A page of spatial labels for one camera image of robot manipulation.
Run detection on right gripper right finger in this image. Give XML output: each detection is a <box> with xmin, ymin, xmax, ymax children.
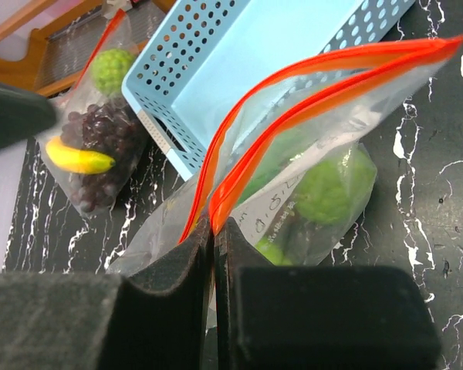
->
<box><xmin>214</xmin><ymin>219</ymin><xmax>441</xmax><ymax>369</ymax></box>

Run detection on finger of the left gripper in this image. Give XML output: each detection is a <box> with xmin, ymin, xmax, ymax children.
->
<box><xmin>0</xmin><ymin>83</ymin><xmax>58</xmax><ymax>150</ymax></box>

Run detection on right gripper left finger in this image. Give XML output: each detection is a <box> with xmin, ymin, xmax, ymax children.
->
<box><xmin>0</xmin><ymin>218</ymin><xmax>211</xmax><ymax>369</ymax></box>

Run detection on zip bag red seal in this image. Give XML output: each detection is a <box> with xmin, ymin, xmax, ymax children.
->
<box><xmin>106</xmin><ymin>35</ymin><xmax>463</xmax><ymax>275</ymax></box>

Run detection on light blue plastic basket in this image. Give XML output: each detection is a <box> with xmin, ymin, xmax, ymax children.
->
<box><xmin>122</xmin><ymin>0</ymin><xmax>411</xmax><ymax>180</ymax></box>

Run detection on zip bag with grapes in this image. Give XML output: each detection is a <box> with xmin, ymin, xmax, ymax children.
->
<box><xmin>38</xmin><ymin>10</ymin><xmax>149</xmax><ymax>217</ymax></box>

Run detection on yellow fake banana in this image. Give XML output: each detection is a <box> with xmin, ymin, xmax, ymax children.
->
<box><xmin>45</xmin><ymin>136</ymin><xmax>116</xmax><ymax>175</ymax></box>

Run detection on dark purple fake grapes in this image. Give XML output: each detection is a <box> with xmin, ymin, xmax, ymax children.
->
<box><xmin>60</xmin><ymin>99</ymin><xmax>148</xmax><ymax>217</ymax></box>

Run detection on green bumpy fruit left bag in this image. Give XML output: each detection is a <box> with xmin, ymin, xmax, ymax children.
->
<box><xmin>90</xmin><ymin>49</ymin><xmax>136</xmax><ymax>96</ymax></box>

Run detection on green bumpy fake fruit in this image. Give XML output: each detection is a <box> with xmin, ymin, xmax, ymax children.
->
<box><xmin>293</xmin><ymin>145</ymin><xmax>377</xmax><ymax>225</ymax></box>

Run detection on wooden shelf rack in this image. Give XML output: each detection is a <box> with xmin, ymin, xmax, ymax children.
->
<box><xmin>0</xmin><ymin>1</ymin><xmax>108</xmax><ymax>96</ymax></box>

